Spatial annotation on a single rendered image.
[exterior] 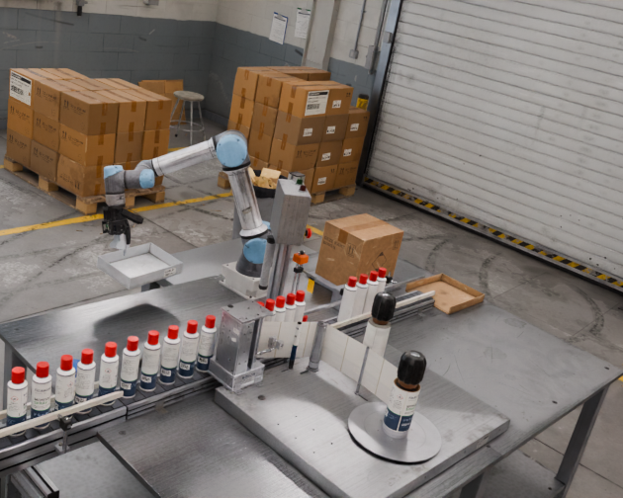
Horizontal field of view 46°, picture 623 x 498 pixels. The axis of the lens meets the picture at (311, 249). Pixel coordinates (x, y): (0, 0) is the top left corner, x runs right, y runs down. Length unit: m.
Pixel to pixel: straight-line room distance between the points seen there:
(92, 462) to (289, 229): 1.28
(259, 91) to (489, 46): 2.13
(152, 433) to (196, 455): 0.16
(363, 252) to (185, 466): 1.45
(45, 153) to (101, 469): 3.71
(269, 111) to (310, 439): 4.69
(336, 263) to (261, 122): 3.52
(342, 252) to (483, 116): 4.03
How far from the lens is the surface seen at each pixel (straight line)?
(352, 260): 3.35
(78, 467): 3.19
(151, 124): 6.29
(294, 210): 2.58
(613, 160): 6.77
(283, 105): 6.60
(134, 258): 3.14
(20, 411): 2.21
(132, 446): 2.32
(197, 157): 3.08
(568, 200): 6.94
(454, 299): 3.65
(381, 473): 2.30
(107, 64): 8.72
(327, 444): 2.36
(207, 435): 2.38
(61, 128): 6.20
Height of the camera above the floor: 2.27
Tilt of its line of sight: 22 degrees down
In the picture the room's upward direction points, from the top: 11 degrees clockwise
